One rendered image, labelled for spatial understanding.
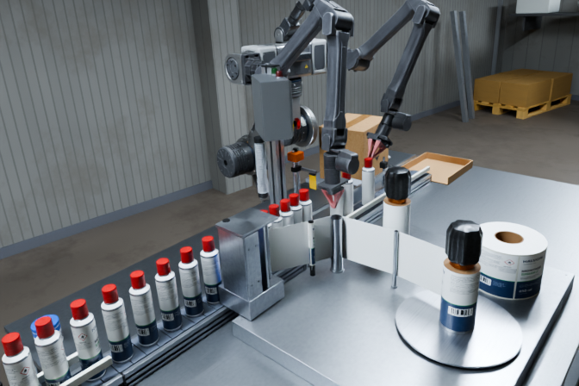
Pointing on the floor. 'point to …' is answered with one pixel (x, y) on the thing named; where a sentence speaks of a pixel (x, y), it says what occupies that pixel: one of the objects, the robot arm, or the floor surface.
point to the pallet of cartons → (522, 91)
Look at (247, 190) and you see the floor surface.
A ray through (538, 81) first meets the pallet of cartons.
